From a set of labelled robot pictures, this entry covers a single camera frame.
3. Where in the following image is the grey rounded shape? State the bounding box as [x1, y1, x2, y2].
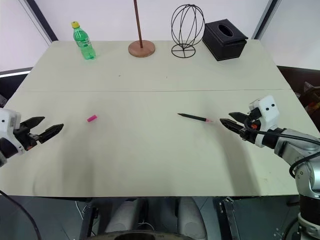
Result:
[104, 198, 144, 233]
[176, 196, 208, 240]

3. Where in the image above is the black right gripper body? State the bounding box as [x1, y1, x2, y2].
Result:
[239, 107, 262, 145]

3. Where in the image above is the green plastic bottle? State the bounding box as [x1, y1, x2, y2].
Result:
[70, 21, 97, 61]

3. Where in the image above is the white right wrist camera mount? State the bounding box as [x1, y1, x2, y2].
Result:
[247, 94, 280, 148]

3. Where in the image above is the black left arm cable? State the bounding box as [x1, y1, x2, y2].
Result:
[0, 189, 42, 240]

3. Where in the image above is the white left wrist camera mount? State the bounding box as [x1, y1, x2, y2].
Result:
[0, 107, 25, 154]

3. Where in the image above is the brown cluttered object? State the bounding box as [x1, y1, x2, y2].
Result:
[296, 80, 320, 113]

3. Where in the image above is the black pencil pink eraser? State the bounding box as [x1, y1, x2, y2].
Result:
[177, 113, 214, 123]

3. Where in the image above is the black window frame bar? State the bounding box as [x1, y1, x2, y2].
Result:
[24, 0, 59, 43]
[250, 0, 280, 40]

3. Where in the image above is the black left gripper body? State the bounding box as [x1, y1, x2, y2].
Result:
[12, 124, 40, 152]

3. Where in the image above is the wooden pole stand round base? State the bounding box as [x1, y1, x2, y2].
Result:
[128, 0, 156, 58]

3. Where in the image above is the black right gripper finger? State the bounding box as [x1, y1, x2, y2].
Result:
[228, 111, 251, 125]
[219, 118, 245, 137]

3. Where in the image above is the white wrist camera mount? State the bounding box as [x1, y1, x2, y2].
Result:
[0, 107, 25, 154]
[247, 94, 280, 148]

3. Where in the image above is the black wire head stand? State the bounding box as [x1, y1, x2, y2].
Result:
[170, 3, 206, 59]

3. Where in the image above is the black metal table leg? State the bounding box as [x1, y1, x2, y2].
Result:
[79, 199, 99, 240]
[214, 196, 241, 240]

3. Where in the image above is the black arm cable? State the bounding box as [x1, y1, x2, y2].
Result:
[243, 117, 320, 179]
[0, 189, 42, 240]

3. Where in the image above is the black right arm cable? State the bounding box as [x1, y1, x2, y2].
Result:
[243, 117, 320, 179]

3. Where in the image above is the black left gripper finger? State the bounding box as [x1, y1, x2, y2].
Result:
[37, 123, 65, 145]
[20, 116, 46, 131]

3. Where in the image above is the black leather tissue box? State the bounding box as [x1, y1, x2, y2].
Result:
[201, 18, 249, 62]

